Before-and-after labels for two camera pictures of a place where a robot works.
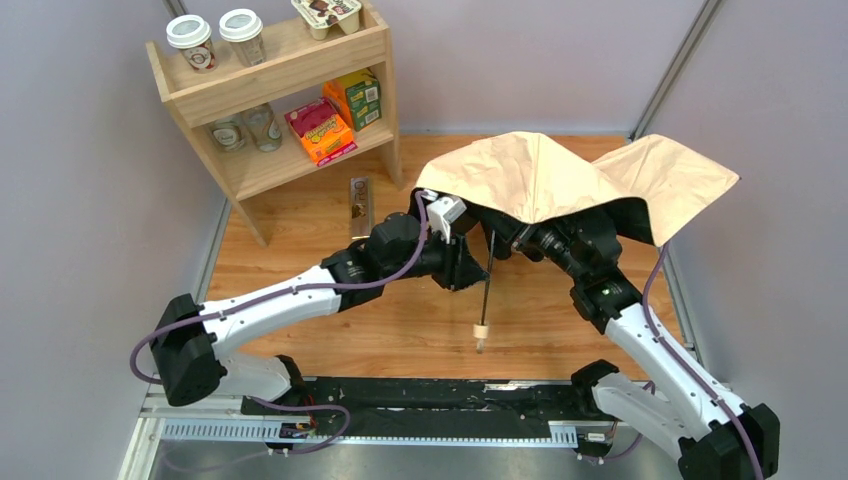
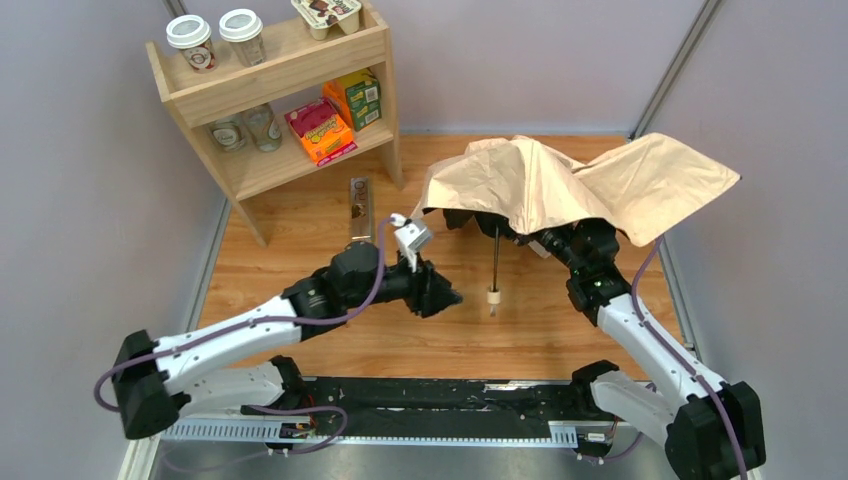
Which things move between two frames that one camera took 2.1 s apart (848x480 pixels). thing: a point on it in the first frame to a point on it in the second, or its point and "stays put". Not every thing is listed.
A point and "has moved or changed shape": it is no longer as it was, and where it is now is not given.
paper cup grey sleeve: (244, 31) stays put
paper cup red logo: (192, 35) stays put
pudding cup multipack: (320, 15) stays put
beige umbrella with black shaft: (544, 180) has moved or changed shape
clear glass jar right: (263, 128) stays put
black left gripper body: (457, 258) to (424, 287)
